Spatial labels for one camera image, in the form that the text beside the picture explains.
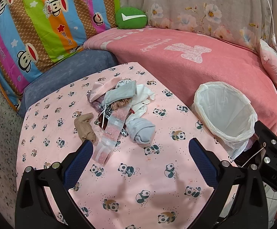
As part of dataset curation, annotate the tan brown sock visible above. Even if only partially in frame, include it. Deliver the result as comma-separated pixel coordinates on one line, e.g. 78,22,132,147
74,111,97,143

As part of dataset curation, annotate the black white patterned scrunchie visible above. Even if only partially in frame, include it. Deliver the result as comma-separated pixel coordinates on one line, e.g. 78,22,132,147
97,103,130,138

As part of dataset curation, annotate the purple cloth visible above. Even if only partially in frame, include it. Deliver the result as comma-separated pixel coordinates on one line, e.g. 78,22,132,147
87,93,105,113

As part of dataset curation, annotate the brown dotted scrunchie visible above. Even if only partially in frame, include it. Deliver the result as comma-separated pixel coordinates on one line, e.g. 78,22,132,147
110,98,131,110

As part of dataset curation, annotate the light blue sock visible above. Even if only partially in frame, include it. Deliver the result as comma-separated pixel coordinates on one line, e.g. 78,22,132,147
127,118,156,145

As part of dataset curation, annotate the pink cloth strip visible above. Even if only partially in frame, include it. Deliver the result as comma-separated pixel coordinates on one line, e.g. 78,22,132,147
88,77,122,102

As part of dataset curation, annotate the grey sock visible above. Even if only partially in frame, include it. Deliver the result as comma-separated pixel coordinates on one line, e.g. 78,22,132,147
102,81,136,105

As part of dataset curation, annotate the white cloth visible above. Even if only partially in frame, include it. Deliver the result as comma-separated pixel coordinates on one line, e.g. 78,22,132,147
126,84,155,124

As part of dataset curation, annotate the white bag lined trash bin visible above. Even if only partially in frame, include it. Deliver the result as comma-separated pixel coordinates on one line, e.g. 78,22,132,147
192,81,257,160

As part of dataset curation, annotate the pink small pillow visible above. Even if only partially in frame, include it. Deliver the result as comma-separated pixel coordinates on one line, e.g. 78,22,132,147
259,39,277,89

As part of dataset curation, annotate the pink panda print cloth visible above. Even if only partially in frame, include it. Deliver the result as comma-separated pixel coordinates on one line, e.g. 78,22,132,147
17,62,229,228

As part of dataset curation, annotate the blue grey cushion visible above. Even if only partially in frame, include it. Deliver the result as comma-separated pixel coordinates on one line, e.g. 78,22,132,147
19,50,118,117

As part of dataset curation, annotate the pink blanket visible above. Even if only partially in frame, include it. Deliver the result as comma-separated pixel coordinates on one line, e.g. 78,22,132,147
83,27,277,135

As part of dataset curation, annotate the grey floral pillow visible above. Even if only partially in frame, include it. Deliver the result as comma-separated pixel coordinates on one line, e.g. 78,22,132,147
120,0,272,52

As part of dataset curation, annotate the colourful monkey print quilt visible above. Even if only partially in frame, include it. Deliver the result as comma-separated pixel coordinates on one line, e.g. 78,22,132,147
0,0,120,110

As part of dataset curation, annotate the green round cushion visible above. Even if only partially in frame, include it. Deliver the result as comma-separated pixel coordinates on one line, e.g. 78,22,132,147
115,7,147,30

